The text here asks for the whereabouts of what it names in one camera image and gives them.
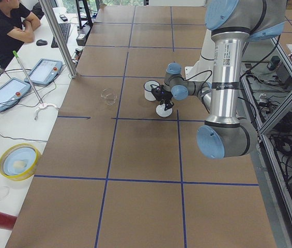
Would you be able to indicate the teach pendant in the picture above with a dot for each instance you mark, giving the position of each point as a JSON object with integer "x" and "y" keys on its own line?
{"x": 12, "y": 92}
{"x": 45, "y": 71}

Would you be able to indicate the yellow tape roll with dish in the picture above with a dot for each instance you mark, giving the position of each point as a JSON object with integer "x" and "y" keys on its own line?
{"x": 19, "y": 162}

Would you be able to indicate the clear glass funnel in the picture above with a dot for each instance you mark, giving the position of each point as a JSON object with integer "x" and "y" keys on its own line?
{"x": 109, "y": 96}

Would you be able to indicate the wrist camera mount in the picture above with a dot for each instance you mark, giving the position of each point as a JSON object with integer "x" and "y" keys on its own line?
{"x": 157, "y": 93}

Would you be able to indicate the white enamel mug blue rim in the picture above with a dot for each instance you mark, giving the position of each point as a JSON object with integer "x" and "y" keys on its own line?
{"x": 148, "y": 87}

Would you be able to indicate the teach pendant near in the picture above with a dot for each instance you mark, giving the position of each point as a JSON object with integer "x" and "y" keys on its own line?
{"x": 12, "y": 92}

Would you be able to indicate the metal rod green tip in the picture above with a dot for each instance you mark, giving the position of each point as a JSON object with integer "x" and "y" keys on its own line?
{"x": 27, "y": 76}

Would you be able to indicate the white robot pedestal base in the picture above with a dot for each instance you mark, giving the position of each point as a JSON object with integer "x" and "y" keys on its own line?
{"x": 203, "y": 67}

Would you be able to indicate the aluminium frame post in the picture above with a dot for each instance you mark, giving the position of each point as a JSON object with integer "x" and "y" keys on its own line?
{"x": 53, "y": 23}

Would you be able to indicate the black computer box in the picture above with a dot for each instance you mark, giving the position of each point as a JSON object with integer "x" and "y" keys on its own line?
{"x": 83, "y": 34}

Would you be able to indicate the seated person black shirt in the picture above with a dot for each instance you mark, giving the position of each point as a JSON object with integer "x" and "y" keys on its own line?
{"x": 17, "y": 26}

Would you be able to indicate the white ceramic lid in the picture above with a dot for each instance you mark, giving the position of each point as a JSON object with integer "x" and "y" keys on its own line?
{"x": 163, "y": 113}

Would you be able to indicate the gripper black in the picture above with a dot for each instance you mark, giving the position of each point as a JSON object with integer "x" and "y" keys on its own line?
{"x": 165, "y": 97}

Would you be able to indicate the black computer mouse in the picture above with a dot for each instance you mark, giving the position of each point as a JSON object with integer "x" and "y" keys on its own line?
{"x": 41, "y": 42}

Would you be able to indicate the black keyboard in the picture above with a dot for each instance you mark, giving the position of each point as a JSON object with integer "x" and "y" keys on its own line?
{"x": 65, "y": 31}

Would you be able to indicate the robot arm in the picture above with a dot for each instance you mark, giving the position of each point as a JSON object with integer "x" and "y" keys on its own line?
{"x": 232, "y": 24}

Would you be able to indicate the teach pendant far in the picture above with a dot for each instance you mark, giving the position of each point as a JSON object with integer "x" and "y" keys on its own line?
{"x": 45, "y": 71}

